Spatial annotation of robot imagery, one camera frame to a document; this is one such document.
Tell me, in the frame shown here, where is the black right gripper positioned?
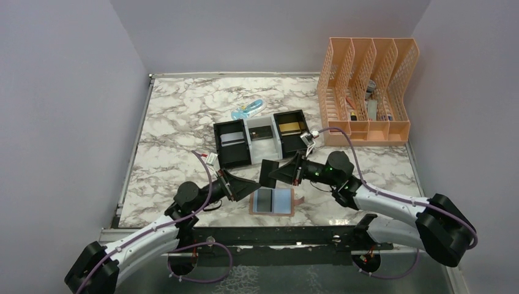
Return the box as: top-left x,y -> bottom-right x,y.
269,149 -> 339,187

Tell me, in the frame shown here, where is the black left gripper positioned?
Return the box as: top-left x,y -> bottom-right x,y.
192,168 -> 261,213

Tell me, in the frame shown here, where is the grey card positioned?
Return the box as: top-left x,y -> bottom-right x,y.
259,159 -> 279,189

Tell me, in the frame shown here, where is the brown leather card holder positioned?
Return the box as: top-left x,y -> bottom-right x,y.
249,187 -> 305,217

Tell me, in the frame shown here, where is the white tray bin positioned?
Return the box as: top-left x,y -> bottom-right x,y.
244,115 -> 283,165

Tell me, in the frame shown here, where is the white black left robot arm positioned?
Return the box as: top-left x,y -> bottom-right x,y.
64,170 -> 261,293

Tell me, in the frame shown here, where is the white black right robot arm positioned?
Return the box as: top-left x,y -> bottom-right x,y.
268,151 -> 478,267

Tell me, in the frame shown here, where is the black credit card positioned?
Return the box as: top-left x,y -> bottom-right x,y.
248,126 -> 273,141

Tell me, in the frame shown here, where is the gold credit card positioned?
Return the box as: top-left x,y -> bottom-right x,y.
278,122 -> 301,135

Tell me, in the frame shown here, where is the silver credit card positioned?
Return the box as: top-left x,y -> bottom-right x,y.
220,132 -> 245,147

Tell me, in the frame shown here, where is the blue packaged tool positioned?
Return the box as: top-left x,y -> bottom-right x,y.
231,99 -> 266,120

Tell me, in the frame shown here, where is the grey staples box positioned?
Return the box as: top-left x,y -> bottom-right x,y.
367,99 -> 378,121

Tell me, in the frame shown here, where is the peach plastic file organizer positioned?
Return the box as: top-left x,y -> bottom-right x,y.
317,37 -> 419,146

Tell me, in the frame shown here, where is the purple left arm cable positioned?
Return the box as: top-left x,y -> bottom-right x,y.
75,150 -> 214,294

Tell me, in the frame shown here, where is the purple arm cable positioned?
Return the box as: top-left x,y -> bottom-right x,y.
312,127 -> 479,280
75,150 -> 214,294

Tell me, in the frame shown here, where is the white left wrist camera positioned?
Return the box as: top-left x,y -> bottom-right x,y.
202,153 -> 219,166

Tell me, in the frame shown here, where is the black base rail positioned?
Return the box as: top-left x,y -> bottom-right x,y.
167,225 -> 394,253

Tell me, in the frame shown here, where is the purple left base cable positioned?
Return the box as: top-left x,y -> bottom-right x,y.
166,238 -> 235,284

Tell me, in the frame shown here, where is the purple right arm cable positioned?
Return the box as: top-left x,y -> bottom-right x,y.
312,127 -> 479,280

